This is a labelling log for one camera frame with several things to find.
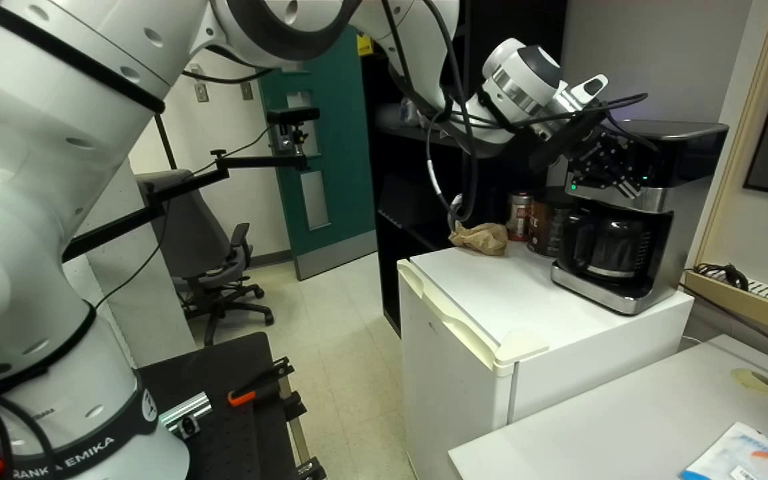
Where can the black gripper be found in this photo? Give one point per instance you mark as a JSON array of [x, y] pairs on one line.
[[604, 157]]

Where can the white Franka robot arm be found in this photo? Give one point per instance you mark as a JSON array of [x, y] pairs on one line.
[[38, 177]]

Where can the black silver coffee maker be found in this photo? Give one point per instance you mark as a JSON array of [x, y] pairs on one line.
[[677, 204]]

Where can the glass coffee carafe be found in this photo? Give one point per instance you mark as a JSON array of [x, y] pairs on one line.
[[612, 248]]

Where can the dark brown jar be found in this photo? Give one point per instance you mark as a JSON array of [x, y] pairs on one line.
[[541, 226]]

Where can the small jar with red label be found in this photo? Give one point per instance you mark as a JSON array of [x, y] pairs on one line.
[[517, 217]]

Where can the small black object on ledge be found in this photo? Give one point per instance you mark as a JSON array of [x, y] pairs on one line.
[[721, 276]]

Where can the white mini fridge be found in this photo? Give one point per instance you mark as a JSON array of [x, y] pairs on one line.
[[508, 348]]

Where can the tall black shelf cabinet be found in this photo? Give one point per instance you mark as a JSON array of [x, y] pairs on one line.
[[401, 194]]

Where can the yellowish tape patch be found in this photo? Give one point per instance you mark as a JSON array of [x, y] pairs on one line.
[[752, 380]]

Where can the green door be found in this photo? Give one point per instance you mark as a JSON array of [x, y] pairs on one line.
[[332, 188]]

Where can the blue white paper sheet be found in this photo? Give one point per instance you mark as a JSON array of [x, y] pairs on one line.
[[745, 453]]

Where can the black office chair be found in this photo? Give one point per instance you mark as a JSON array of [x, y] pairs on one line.
[[218, 276]]

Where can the black coat rack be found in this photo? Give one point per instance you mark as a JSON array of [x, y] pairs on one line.
[[164, 141]]

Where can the black robot cart top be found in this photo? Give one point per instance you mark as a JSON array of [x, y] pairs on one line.
[[224, 417]]

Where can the wooden wall ledge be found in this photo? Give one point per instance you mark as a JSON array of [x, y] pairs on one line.
[[748, 306]]

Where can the black camera on mount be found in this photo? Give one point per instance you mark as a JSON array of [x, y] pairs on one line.
[[292, 124]]

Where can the small grey wall plate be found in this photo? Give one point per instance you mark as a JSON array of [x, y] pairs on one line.
[[245, 88]]

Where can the wall light switch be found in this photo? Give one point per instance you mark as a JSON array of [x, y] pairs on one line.
[[198, 85]]

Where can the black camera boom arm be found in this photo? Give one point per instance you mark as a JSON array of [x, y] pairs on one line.
[[180, 188]]

